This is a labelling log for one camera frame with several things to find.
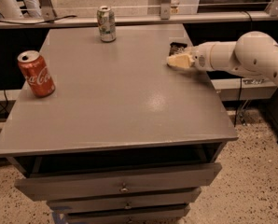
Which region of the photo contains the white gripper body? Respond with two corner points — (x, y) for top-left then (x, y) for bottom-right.
(192, 43), (212, 71)

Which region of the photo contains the black RXBAR chocolate bar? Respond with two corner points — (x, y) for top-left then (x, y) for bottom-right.
(169, 42), (188, 55)

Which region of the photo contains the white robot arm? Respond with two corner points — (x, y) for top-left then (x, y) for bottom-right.
(166, 31), (278, 88)

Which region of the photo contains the green white soda can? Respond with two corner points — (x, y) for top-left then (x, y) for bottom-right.
(97, 6), (116, 42)

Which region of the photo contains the grey drawer cabinet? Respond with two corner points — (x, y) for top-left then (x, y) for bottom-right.
(0, 23), (239, 224)

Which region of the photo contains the grey top drawer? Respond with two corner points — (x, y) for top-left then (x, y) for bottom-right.
(15, 163), (222, 201)

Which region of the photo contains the grey drawer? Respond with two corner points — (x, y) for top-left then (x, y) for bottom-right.
(15, 163), (222, 201)
(65, 204), (189, 224)
(47, 188), (201, 214)

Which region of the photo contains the red Coca-Cola can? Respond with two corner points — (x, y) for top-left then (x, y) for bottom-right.
(17, 50), (56, 97)

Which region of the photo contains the grey bottom drawer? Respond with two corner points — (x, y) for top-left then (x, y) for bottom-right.
(65, 204), (189, 224)

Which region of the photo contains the grey middle drawer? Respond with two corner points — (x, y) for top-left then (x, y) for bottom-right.
(47, 188), (201, 214)

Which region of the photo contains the grey metal rail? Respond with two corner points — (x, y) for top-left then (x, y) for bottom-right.
(0, 11), (278, 29)

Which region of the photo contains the black cable on rail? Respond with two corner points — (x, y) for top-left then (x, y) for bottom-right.
(0, 10), (77, 26)

